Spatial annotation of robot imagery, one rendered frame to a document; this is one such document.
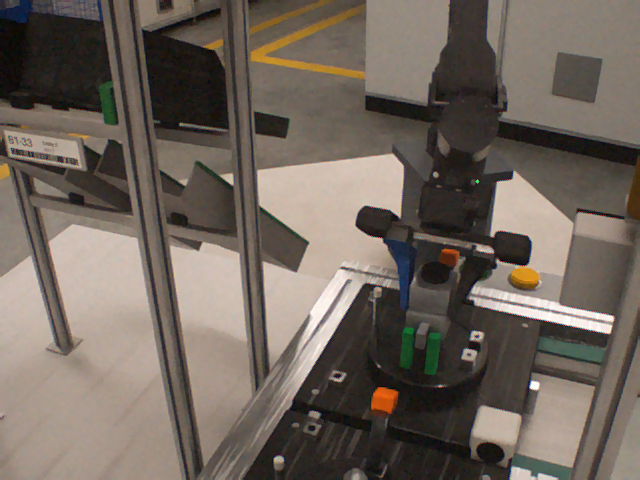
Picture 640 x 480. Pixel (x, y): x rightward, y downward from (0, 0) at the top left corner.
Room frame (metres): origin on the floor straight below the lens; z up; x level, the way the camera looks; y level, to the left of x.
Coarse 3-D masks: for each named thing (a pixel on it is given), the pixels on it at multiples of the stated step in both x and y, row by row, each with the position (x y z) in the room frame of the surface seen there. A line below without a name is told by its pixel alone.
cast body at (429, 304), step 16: (432, 272) 0.62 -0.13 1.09; (448, 272) 0.62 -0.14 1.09; (416, 288) 0.61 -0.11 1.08; (432, 288) 0.60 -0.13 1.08; (448, 288) 0.60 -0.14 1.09; (416, 304) 0.60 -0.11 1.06; (432, 304) 0.60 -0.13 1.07; (448, 304) 0.59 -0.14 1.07; (416, 320) 0.60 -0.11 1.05; (432, 320) 0.59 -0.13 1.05; (448, 320) 0.60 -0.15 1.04; (416, 336) 0.58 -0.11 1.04
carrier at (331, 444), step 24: (288, 432) 0.51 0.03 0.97; (336, 432) 0.51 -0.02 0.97; (360, 432) 0.51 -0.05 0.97; (264, 456) 0.48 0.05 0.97; (288, 456) 0.48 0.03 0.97; (312, 456) 0.48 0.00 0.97; (336, 456) 0.48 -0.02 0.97; (360, 456) 0.48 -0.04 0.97; (384, 456) 0.48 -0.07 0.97; (408, 456) 0.47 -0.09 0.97; (432, 456) 0.47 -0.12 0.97; (456, 456) 0.47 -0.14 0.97
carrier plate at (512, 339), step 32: (384, 288) 0.77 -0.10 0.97; (352, 320) 0.70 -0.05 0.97; (480, 320) 0.69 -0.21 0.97; (512, 320) 0.69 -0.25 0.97; (352, 352) 0.64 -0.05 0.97; (512, 352) 0.63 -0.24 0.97; (320, 384) 0.58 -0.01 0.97; (352, 384) 0.58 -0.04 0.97; (480, 384) 0.58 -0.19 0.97; (512, 384) 0.57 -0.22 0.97; (352, 416) 0.53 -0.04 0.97; (416, 416) 0.53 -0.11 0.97; (448, 416) 0.53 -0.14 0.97; (448, 448) 0.49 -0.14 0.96
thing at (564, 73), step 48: (528, 0) 3.49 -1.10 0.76; (576, 0) 3.37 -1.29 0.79; (624, 0) 3.26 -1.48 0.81; (528, 48) 3.48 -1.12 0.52; (576, 48) 3.35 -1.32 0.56; (624, 48) 3.24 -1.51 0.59; (528, 96) 3.46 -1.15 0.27; (576, 96) 3.32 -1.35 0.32; (624, 96) 3.21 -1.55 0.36; (576, 144) 3.34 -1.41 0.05; (624, 144) 3.20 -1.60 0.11
